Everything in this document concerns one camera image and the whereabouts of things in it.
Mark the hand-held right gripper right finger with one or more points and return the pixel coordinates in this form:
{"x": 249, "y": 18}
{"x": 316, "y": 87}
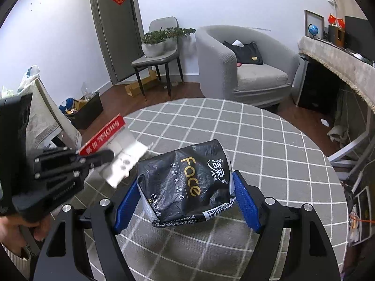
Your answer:
{"x": 247, "y": 207}

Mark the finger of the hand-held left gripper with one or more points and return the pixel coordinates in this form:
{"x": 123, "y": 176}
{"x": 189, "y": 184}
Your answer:
{"x": 96, "y": 157}

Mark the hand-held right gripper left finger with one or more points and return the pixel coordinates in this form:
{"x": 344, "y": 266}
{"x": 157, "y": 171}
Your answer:
{"x": 126, "y": 207}

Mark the white packaging with red label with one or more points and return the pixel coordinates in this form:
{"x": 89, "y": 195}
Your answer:
{"x": 123, "y": 155}

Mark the black tissue packet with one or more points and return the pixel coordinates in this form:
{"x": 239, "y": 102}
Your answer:
{"x": 187, "y": 181}

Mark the person's left hand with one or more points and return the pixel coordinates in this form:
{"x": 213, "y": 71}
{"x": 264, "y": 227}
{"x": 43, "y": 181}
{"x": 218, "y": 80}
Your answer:
{"x": 41, "y": 229}

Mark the black storage bin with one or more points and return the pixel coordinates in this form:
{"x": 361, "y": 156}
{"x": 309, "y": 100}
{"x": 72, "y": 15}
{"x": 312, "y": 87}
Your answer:
{"x": 90, "y": 114}

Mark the white patterned panel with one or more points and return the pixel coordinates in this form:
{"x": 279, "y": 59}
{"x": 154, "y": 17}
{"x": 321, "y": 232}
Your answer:
{"x": 44, "y": 114}

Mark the white plastic bag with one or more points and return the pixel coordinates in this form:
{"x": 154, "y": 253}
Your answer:
{"x": 29, "y": 77}

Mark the flat cardboard box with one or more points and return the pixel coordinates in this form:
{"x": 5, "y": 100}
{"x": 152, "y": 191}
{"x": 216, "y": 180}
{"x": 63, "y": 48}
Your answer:
{"x": 140, "y": 86}

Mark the potted green plant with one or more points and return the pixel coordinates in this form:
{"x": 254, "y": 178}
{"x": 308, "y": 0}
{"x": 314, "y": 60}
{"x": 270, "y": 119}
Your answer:
{"x": 152, "y": 49}

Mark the grey door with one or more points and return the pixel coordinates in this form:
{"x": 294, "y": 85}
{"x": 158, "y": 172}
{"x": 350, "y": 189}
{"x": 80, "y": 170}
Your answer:
{"x": 117, "y": 35}

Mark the grey crumpled cloth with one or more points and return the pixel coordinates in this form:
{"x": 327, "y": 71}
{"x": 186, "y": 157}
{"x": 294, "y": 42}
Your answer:
{"x": 339, "y": 123}

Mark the grey dining chair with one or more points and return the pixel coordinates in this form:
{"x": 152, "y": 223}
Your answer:
{"x": 162, "y": 25}

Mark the grey armchair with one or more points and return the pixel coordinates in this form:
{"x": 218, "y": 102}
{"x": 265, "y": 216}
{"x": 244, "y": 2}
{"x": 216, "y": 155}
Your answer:
{"x": 216, "y": 58}

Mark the black handbag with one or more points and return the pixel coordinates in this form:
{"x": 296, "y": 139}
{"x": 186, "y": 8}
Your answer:
{"x": 246, "y": 54}

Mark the white paper sheet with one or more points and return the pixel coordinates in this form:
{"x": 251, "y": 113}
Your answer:
{"x": 238, "y": 43}

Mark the beige fringed desk cloth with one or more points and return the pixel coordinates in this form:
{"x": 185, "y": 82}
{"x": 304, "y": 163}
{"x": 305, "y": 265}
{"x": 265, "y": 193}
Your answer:
{"x": 337, "y": 61}

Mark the small blue globe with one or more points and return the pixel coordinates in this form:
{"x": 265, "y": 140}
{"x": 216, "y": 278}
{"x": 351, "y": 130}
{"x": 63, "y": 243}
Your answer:
{"x": 313, "y": 30}

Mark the dark wooden box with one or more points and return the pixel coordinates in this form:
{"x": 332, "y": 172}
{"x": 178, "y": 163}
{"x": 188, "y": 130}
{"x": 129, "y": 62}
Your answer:
{"x": 335, "y": 36}

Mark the black monitor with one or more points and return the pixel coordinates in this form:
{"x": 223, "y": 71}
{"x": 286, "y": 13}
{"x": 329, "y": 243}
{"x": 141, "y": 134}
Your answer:
{"x": 359, "y": 35}

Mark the small red flags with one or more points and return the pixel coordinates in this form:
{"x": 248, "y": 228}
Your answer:
{"x": 335, "y": 20}

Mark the grey picture frame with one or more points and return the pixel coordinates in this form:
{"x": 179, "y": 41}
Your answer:
{"x": 313, "y": 16}

